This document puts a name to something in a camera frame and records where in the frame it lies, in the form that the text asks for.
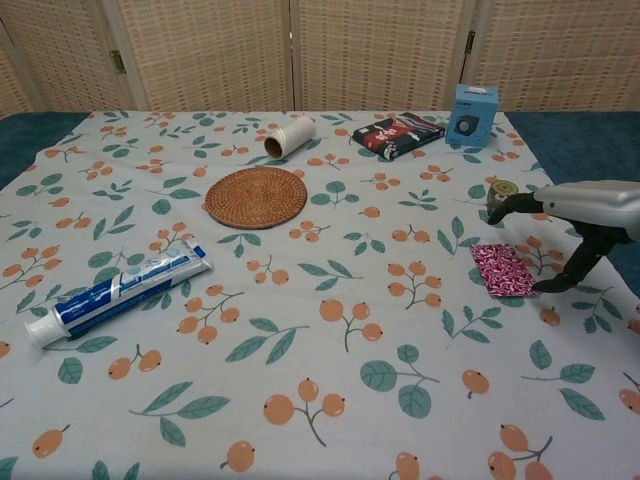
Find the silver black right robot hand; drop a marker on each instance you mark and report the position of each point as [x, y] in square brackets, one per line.
[595, 205]

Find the brass screen hinge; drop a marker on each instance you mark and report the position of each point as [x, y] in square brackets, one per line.
[116, 61]
[470, 42]

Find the woven folding screen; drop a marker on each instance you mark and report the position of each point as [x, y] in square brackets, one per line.
[210, 50]

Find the green correction tape dispenser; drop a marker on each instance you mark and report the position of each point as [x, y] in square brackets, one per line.
[500, 191]

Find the light blue carton box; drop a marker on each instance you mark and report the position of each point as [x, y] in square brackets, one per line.
[472, 110]

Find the black red patterned flat box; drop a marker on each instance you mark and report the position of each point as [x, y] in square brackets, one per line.
[395, 135]

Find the floral print tablecloth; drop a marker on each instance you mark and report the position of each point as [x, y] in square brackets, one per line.
[325, 240]

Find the white roll with cardboard core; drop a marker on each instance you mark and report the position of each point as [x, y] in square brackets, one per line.
[292, 134]

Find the round woven rattan coaster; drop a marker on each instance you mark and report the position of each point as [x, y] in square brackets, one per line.
[255, 198]

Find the blue white toothpaste tube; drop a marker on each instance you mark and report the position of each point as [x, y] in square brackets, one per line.
[120, 290]

